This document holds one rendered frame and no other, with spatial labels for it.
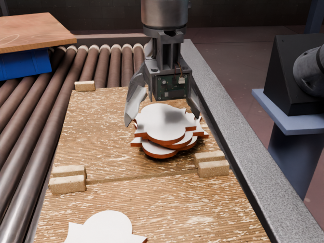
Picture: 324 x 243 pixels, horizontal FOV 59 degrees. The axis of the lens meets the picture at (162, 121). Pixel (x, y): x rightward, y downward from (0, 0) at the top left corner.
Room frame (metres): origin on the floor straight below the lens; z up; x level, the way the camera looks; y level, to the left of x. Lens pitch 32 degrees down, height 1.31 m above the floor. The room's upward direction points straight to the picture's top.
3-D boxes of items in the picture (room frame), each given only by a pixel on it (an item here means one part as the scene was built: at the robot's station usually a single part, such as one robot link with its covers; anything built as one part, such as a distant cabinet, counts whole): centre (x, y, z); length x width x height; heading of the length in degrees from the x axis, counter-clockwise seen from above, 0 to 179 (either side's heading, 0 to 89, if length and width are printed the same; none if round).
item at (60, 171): (0.40, 0.17, 0.95); 0.06 x 0.02 x 0.03; 99
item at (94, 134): (0.61, 0.07, 0.93); 0.41 x 0.35 x 0.02; 9
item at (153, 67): (0.47, -0.01, 1.14); 0.09 x 0.08 x 0.12; 12
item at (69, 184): (0.37, 0.17, 0.95); 0.06 x 0.02 x 0.03; 99
